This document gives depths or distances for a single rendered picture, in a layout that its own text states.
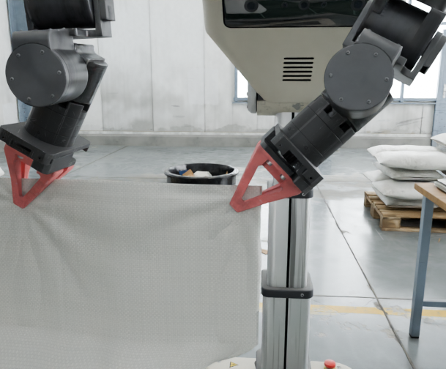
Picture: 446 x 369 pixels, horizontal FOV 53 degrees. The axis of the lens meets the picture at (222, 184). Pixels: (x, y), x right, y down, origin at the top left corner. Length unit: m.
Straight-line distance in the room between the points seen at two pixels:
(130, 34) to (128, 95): 1.11
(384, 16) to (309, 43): 0.45
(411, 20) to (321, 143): 0.14
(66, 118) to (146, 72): 8.26
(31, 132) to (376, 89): 0.36
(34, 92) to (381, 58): 0.31
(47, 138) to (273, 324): 0.82
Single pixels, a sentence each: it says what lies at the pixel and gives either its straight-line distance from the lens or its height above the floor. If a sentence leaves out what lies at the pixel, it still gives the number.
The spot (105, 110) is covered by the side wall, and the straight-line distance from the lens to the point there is 9.03.
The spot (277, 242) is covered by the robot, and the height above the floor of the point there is 0.81.
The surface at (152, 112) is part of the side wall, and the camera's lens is 8.77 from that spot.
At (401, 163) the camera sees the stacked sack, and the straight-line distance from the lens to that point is 3.84.
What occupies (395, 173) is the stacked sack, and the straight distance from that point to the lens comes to 3.94.
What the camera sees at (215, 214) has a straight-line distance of 0.51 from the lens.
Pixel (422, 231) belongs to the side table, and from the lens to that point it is 2.21.
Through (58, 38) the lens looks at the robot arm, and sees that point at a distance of 0.46.
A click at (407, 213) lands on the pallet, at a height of 0.14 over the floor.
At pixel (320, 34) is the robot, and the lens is 0.91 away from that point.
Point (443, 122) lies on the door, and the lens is 9.07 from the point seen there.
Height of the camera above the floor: 1.19
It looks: 13 degrees down
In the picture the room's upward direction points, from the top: straight up
